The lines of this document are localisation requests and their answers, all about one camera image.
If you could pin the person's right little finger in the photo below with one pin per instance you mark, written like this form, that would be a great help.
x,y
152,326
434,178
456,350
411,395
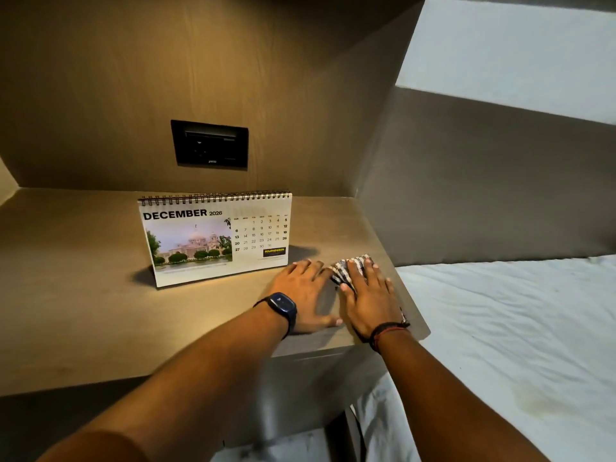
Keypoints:
x,y
390,289

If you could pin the person's left thumb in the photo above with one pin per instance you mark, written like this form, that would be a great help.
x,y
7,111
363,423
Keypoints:
x,y
328,323

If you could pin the white bed sheet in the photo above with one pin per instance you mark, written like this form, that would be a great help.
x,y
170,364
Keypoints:
x,y
505,356

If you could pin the person's right middle finger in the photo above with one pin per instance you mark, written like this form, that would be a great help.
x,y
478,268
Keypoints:
x,y
368,269

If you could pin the person's left middle finger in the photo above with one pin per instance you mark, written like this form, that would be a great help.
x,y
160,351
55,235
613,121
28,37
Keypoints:
x,y
309,268

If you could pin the person's right hand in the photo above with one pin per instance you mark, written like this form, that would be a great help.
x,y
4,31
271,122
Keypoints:
x,y
373,303

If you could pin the dark blue smartwatch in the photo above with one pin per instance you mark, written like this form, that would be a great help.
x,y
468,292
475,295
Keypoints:
x,y
280,305

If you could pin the person's right thumb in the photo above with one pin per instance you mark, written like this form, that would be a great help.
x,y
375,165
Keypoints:
x,y
345,289

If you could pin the person's left little finger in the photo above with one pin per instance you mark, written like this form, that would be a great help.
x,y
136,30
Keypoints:
x,y
281,279

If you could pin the spiral-bound desk calendar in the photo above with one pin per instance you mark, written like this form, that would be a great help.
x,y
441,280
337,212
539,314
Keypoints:
x,y
216,240

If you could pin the black wall socket panel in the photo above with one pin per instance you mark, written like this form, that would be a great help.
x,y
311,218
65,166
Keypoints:
x,y
210,144

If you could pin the person's right forearm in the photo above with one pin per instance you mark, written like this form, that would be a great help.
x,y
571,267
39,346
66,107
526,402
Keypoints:
x,y
442,399

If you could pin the person's left forearm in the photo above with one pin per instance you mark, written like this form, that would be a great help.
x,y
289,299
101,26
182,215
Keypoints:
x,y
192,380

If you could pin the person's left hand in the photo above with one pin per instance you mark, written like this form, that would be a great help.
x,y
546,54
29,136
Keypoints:
x,y
308,298

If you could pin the checkered cloth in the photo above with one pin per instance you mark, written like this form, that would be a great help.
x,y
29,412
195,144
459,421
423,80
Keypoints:
x,y
338,271

